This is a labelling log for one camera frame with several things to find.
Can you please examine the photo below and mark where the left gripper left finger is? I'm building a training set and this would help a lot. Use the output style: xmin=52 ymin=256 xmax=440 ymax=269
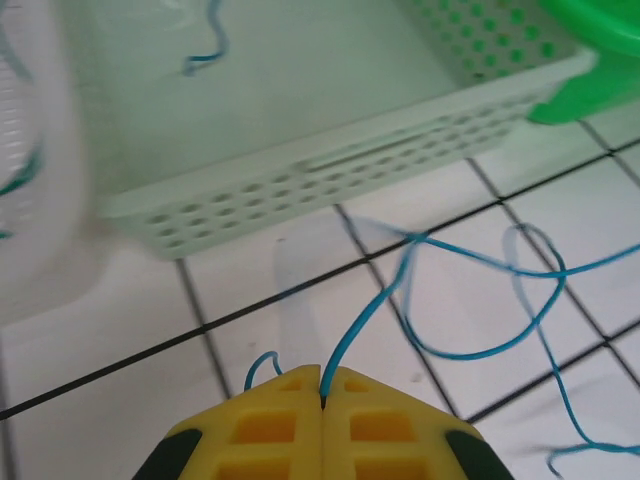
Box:
xmin=132 ymin=363 xmax=322 ymax=480

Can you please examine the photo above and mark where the pale green plastic basket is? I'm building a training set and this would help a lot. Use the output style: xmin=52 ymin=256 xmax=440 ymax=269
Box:
xmin=64 ymin=0 xmax=600 ymax=261

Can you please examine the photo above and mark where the bright green plastic basket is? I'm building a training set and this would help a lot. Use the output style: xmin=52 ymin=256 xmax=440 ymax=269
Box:
xmin=527 ymin=0 xmax=640 ymax=127

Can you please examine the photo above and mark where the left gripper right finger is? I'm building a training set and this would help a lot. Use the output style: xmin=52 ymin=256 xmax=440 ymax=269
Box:
xmin=321 ymin=367 xmax=515 ymax=480

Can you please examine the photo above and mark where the light blue cable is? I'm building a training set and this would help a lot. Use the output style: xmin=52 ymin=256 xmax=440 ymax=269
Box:
xmin=243 ymin=230 xmax=640 ymax=401
xmin=399 ymin=223 xmax=640 ymax=476

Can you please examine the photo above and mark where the white plastic basket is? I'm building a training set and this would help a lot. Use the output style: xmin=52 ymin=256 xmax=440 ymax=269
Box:
xmin=0 ymin=0 xmax=117 ymax=329

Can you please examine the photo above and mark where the dark green cable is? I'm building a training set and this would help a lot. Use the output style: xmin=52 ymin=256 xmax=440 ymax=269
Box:
xmin=0 ymin=144 xmax=45 ymax=239

